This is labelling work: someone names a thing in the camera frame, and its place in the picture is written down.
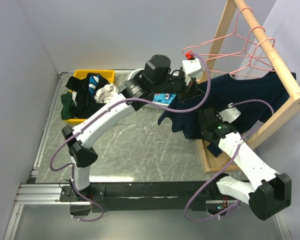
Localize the black garment with blue print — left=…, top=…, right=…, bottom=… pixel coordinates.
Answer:
left=66, top=72, right=109, bottom=119

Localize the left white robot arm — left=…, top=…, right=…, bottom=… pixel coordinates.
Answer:
left=62, top=52, right=209, bottom=201

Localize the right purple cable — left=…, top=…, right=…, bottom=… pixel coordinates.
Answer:
left=183, top=99, right=275, bottom=223

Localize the wooden clothes rack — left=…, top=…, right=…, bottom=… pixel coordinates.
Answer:
left=194, top=0, right=300, bottom=175

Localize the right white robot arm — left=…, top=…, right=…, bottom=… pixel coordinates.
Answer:
left=197, top=107, right=292, bottom=221

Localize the yellow plastic bin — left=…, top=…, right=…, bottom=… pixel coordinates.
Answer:
left=60, top=70, right=117, bottom=124

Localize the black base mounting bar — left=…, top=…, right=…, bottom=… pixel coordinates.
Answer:
left=59, top=179, right=238, bottom=216

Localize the blue shark print cloth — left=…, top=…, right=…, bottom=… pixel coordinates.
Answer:
left=153, top=93, right=176, bottom=105

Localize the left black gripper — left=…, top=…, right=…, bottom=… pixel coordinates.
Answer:
left=153, top=73, right=206, bottom=104

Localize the dark green garment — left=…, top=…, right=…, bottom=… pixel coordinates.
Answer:
left=60, top=91, right=75, bottom=120

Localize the navy blue t shirt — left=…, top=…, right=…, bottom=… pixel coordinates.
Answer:
left=156, top=71, right=297, bottom=158

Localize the white crumpled garment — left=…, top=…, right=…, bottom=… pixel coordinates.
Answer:
left=94, top=83, right=118, bottom=104

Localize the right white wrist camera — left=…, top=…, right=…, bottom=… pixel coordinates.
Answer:
left=218, top=102, right=241, bottom=124

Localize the white plastic basket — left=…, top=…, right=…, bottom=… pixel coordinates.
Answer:
left=129, top=68, right=177, bottom=111

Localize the pink wire hanger front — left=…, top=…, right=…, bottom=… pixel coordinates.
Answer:
left=229, top=37, right=276, bottom=80

